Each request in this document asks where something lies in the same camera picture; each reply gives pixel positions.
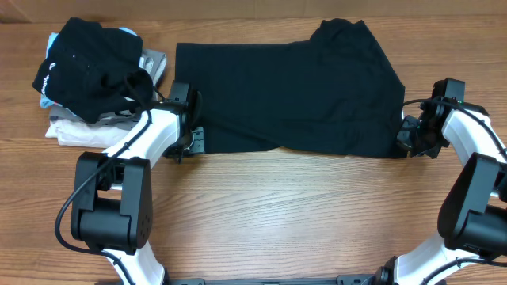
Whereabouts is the dark navy t-shirt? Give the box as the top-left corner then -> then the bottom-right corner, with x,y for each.
175,19 -> 406,158

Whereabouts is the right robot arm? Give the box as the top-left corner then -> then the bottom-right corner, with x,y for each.
366,78 -> 506,285

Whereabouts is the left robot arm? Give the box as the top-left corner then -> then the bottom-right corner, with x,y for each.
71,82 -> 205,284

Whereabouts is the black folded garment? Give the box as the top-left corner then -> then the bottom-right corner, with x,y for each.
32,17 -> 154,124

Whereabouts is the cream folded garment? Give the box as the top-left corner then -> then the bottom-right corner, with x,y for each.
45,119 -> 135,148

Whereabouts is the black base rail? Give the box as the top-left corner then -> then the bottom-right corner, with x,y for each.
169,274 -> 375,285

